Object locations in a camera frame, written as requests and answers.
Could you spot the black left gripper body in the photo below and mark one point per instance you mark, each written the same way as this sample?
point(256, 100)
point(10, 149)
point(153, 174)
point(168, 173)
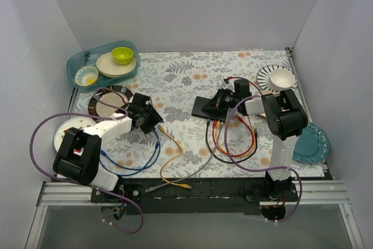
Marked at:
point(152, 118)

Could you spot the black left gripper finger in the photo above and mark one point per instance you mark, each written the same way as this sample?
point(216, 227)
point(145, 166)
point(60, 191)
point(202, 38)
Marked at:
point(154, 117)
point(148, 127)

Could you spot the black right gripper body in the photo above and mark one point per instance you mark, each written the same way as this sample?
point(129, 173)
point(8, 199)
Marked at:
point(220, 104)

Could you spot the black network switch box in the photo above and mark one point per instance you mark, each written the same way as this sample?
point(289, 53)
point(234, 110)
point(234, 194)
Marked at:
point(197, 110)

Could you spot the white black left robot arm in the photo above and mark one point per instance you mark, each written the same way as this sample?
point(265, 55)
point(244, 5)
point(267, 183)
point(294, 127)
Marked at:
point(78, 157)

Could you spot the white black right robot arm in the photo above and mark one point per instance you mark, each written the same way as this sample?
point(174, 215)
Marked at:
point(285, 118)

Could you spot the blue striped white plate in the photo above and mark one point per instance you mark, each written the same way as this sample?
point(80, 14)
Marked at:
point(264, 81)

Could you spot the black rimmed cream plate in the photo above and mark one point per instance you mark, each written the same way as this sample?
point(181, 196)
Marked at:
point(104, 102)

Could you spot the floral patterned table mat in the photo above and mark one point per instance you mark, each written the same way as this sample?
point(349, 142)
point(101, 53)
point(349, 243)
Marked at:
point(173, 80)

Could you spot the white bowl on striped plate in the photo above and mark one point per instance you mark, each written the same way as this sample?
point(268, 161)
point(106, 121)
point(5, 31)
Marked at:
point(282, 78)

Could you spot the cream plate in tray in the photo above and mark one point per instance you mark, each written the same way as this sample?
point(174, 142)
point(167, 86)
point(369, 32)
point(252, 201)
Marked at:
point(110, 68)

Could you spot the teal plastic tray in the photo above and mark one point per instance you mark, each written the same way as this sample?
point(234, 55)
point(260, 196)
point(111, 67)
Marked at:
point(90, 57)

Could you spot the lime green bowl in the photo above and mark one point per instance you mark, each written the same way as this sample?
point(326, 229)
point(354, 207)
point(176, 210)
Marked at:
point(122, 55)

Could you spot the watermelon print white plate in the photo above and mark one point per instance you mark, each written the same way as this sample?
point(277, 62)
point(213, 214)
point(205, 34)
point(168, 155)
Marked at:
point(76, 122)

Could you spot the white blue patterned bowl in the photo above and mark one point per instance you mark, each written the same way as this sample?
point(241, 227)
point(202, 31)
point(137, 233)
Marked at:
point(86, 76)

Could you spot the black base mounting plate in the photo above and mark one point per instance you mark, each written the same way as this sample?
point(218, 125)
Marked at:
point(207, 195)

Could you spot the teal scalloped plate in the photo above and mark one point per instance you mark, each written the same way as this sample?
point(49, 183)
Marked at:
point(312, 145)

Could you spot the aluminium frame rail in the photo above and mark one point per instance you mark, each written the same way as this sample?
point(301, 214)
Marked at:
point(55, 194)

